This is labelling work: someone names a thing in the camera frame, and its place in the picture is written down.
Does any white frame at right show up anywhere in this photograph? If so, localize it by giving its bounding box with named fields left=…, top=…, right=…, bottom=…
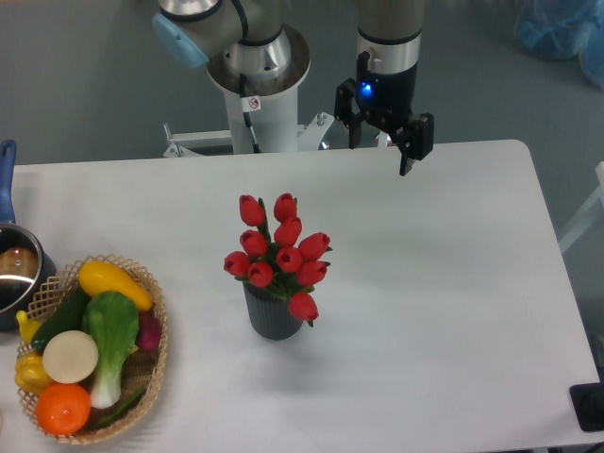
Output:
left=558, top=161, right=603, bottom=254

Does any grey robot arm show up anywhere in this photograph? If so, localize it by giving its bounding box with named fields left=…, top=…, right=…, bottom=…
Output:
left=152, top=1, right=434, bottom=175

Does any yellow banana tip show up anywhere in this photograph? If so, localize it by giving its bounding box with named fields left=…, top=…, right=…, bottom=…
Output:
left=15, top=310, right=42, bottom=344

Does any blue plastic bag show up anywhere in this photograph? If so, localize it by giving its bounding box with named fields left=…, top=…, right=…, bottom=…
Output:
left=514, top=1, right=603, bottom=88

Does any woven wicker basket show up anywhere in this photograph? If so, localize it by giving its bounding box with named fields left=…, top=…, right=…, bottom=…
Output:
left=17, top=255, right=168, bottom=445

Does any red tulip bouquet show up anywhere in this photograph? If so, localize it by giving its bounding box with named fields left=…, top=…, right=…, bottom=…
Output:
left=223, top=193, right=330, bottom=326

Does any black device at edge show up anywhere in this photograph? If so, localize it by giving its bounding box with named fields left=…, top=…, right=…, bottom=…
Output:
left=569, top=382, right=604, bottom=432

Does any purple red radish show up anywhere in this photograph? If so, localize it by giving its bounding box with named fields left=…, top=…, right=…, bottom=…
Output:
left=135, top=311, right=162, bottom=352

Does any green chili pepper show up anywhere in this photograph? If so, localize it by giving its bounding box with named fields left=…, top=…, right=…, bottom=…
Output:
left=87, top=387, right=146, bottom=430

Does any dark green cucumber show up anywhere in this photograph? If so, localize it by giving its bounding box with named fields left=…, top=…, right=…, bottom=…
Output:
left=31, top=286, right=91, bottom=355

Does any blue saucepan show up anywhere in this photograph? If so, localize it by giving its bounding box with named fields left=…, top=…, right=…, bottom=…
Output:
left=1, top=140, right=57, bottom=332

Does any green bok choy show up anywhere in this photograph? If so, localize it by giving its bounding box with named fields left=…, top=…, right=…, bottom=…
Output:
left=83, top=291, right=139, bottom=410

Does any orange fruit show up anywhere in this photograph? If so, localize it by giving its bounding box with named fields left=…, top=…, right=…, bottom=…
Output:
left=35, top=383, right=92, bottom=436

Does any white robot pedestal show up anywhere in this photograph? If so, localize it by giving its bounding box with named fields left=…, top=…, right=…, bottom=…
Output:
left=163, top=88, right=345, bottom=158

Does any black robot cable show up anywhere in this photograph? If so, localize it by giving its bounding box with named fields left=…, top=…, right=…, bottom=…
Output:
left=238, top=73, right=261, bottom=155

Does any cream round onion slice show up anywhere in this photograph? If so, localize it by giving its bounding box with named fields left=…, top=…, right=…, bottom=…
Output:
left=42, top=330, right=99, bottom=384

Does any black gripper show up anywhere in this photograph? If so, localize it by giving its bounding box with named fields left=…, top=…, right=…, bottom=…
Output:
left=333, top=60, right=435, bottom=176

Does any dark grey ribbed vase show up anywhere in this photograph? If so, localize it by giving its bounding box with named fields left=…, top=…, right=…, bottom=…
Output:
left=243, top=283, right=303, bottom=341

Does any yellow bell pepper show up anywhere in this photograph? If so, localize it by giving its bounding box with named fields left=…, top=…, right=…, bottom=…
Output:
left=15, top=352, right=55, bottom=395

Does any yellow squash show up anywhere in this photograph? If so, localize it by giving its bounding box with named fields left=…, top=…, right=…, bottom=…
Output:
left=77, top=260, right=153, bottom=311

